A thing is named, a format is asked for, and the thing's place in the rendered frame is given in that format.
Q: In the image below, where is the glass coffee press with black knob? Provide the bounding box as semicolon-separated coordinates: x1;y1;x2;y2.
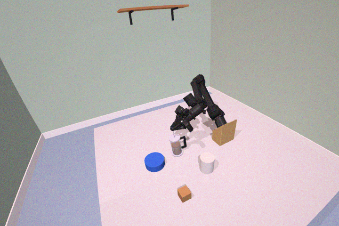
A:
169;126;187;157

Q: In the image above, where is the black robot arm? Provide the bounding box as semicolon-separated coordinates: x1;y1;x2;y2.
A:
176;74;227;128

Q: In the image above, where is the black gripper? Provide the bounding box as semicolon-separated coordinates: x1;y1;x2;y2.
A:
171;109;196;133

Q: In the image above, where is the blue cylinder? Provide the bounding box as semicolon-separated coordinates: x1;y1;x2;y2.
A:
145;152;165;172

